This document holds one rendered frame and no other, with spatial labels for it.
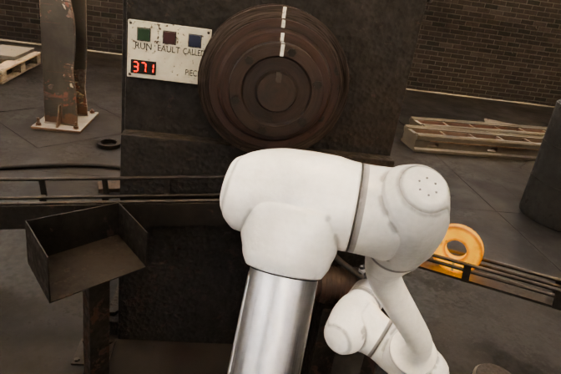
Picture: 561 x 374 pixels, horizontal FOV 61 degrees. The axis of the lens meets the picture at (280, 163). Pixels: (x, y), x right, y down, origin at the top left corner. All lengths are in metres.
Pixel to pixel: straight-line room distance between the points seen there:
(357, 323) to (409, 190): 0.59
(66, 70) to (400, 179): 3.82
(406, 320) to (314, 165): 0.44
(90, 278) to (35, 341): 0.78
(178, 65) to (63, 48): 2.70
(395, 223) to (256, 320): 0.23
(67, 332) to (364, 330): 1.35
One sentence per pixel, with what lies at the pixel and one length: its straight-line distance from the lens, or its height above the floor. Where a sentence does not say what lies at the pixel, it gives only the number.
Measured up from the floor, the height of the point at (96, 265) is 0.60.
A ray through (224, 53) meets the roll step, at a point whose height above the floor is 1.20.
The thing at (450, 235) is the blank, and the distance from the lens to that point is 1.56.
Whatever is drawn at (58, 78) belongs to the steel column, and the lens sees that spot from 4.32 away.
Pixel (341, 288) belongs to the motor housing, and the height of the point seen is 0.50.
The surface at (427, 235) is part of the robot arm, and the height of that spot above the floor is 1.14.
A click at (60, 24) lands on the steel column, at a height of 0.85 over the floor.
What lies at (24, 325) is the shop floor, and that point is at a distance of 2.25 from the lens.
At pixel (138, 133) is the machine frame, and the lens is 1.68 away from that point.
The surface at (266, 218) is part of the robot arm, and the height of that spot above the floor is 1.13.
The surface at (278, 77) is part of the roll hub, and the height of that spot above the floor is 1.16.
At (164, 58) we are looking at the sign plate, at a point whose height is 1.13.
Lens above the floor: 1.42
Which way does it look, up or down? 21 degrees down
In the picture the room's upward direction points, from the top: 8 degrees clockwise
